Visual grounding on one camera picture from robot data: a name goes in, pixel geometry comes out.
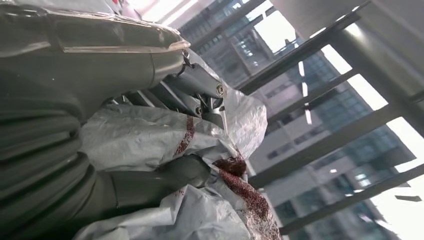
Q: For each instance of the small grey parcel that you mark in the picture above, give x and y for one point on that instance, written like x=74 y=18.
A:
x=139 y=139

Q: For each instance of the dark window frame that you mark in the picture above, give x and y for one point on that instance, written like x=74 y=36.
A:
x=331 y=142

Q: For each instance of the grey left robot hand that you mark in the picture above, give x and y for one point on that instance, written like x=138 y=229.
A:
x=82 y=66

